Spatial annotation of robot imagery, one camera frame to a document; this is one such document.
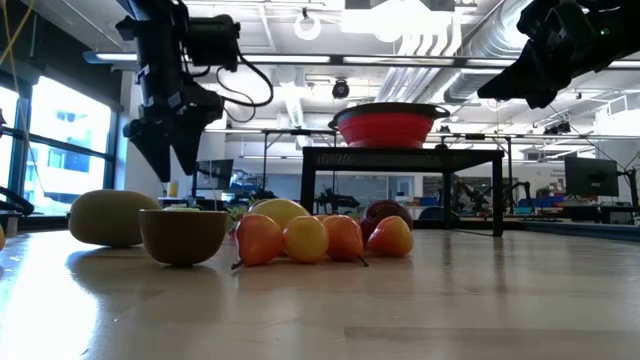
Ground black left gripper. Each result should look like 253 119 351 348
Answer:
123 74 225 184

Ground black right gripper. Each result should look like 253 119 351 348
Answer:
477 0 596 110

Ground yellow toy lemon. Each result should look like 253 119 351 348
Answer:
248 198 312 231

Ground red collapsible colander bowl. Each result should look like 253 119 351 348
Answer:
327 101 451 149

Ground dark red pomegranate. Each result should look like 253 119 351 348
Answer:
358 199 415 246

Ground black computer monitor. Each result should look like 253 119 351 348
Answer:
193 158 235 191
564 155 620 198

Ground green kiwi half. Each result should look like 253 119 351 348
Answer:
138 203 230 267

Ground green-yellow mango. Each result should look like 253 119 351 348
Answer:
68 189 162 249

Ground red toy strawberry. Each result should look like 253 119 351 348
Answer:
227 205 251 240

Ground black perforated metal shelf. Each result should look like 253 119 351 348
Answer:
300 146 506 238

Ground long ceiling light fixture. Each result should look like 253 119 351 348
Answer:
82 49 640 70

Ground black office chair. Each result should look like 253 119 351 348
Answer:
417 205 461 222

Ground silver ventilation duct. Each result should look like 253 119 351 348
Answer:
442 0 534 105

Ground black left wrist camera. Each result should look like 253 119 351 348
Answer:
187 13 242 73

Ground white ceiling ring lamp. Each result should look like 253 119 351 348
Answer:
293 12 322 41

